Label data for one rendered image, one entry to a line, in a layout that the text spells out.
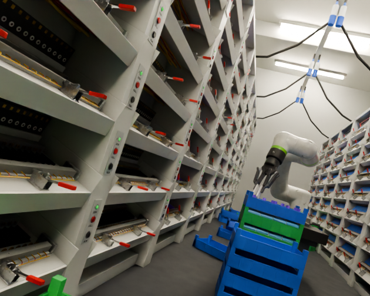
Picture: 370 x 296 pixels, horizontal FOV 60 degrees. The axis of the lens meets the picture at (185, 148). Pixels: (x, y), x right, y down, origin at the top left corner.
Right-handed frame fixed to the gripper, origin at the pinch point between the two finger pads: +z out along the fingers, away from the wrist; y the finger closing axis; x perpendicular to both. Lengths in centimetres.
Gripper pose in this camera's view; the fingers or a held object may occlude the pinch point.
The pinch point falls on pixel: (257, 191)
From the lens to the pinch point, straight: 173.2
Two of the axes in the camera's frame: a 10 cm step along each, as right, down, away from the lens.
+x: -3.9, -6.1, -6.9
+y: -7.6, -2.0, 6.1
